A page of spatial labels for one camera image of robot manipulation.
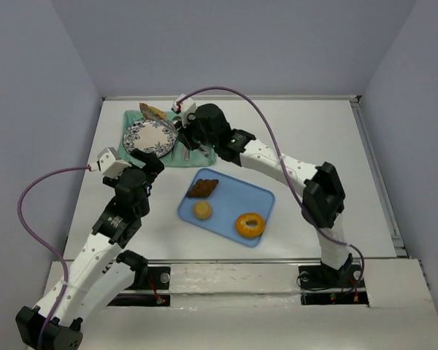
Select metal tongs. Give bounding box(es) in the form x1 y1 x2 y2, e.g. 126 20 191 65
146 116 210 157

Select sliced baguette bread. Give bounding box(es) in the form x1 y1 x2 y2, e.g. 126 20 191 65
139 103 167 119

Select small round bun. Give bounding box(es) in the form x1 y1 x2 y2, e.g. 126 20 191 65
193 201 212 220

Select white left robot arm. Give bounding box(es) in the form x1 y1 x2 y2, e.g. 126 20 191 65
15 147 164 349

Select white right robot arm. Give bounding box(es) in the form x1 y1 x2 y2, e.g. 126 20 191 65
172 99 352 271

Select green cloth napkin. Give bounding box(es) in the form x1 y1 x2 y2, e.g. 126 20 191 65
118 110 216 168

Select blue floral plate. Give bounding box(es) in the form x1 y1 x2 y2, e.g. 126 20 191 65
121 119 177 158

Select metal fork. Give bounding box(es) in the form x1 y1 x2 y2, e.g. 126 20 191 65
182 145 190 162

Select metal spoon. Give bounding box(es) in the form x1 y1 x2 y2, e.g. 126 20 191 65
171 116 185 160

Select dark chocolate croissant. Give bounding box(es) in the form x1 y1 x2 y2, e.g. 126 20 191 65
185 179 219 198

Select blue plastic tray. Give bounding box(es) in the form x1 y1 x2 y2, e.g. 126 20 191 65
177 168 274 247

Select orange bagel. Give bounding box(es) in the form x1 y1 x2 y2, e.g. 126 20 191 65
234 212 266 239

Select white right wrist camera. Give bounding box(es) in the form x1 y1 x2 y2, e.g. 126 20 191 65
171 94 196 128

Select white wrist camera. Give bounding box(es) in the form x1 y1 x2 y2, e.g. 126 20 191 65
89 147 131 179
171 94 196 128

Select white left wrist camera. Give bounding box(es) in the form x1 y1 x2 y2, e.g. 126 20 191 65
89 147 131 179

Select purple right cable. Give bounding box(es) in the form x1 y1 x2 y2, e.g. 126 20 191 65
174 86 366 295

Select purple cable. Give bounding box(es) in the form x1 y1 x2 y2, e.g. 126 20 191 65
17 166 96 350
174 86 366 295

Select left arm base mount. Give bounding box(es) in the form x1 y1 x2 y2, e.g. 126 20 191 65
108 266 171 307

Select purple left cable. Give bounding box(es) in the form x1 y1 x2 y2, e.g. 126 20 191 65
17 166 96 350

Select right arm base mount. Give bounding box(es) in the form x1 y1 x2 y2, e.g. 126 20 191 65
296 254 369 306

